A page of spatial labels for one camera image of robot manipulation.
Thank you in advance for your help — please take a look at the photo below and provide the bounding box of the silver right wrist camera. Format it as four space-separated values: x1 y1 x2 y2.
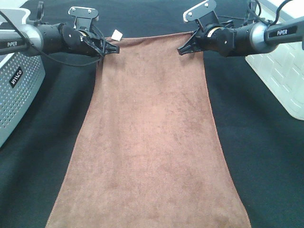
182 0 219 31

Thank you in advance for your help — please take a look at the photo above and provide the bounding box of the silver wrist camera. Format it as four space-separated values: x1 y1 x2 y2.
68 6 99 32
182 0 219 31

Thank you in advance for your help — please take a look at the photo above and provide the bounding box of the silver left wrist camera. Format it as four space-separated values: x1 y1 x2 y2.
68 6 99 32

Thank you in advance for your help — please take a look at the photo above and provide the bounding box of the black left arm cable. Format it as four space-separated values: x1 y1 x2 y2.
0 1 105 67

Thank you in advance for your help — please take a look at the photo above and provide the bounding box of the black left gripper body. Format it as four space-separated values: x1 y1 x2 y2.
60 24 105 57

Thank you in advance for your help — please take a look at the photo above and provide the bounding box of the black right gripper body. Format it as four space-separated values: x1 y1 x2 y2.
191 27 237 57

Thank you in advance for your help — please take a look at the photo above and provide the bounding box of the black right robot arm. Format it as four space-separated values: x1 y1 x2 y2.
178 17 304 57

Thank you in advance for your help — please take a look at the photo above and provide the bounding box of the black table cloth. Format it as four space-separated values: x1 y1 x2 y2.
0 0 304 228

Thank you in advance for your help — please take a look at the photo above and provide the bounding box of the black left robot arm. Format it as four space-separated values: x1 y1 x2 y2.
0 23 120 57

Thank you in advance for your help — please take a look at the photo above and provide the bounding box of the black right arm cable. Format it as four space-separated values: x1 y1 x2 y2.
218 0 293 27

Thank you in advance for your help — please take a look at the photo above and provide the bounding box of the grey perforated laundry basket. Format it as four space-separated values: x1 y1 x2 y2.
0 7 45 144

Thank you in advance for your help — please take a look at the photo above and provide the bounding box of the brown microfibre towel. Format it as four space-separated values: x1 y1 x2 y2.
46 32 251 228

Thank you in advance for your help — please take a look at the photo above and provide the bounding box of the white plastic storage bin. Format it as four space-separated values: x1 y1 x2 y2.
244 0 304 121

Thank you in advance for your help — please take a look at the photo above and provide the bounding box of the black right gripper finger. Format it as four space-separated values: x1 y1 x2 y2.
177 34 202 55

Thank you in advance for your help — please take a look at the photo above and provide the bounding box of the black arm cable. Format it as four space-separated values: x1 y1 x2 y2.
218 0 293 27
0 1 105 67

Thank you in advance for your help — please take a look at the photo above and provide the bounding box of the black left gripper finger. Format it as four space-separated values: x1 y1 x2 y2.
104 41 120 54

